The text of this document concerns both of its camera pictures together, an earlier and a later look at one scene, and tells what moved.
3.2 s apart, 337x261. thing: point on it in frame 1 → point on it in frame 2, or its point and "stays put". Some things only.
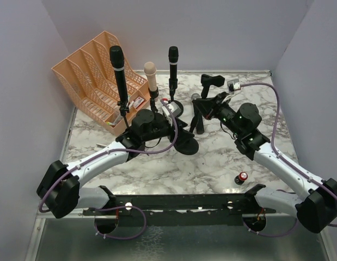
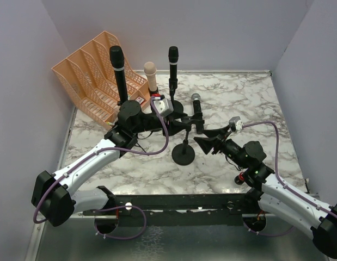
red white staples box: [138, 101] stays put
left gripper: [178, 130] → [173, 126]
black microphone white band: [116, 56] stays put
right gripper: [207, 104] → [218, 143]
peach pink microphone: [150, 70] stays put
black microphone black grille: [173, 58] stays put
